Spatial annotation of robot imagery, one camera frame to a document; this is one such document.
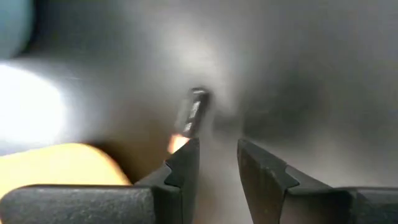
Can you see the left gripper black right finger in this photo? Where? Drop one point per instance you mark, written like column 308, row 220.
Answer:
column 311, row 205

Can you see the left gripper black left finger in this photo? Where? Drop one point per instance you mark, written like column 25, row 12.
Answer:
column 93, row 205

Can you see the light blue bin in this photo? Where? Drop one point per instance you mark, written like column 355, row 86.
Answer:
column 12, row 25

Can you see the yellow bin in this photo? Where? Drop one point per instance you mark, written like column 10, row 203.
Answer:
column 62, row 165

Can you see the dark battery with orange end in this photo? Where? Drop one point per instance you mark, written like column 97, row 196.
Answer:
column 192, row 112

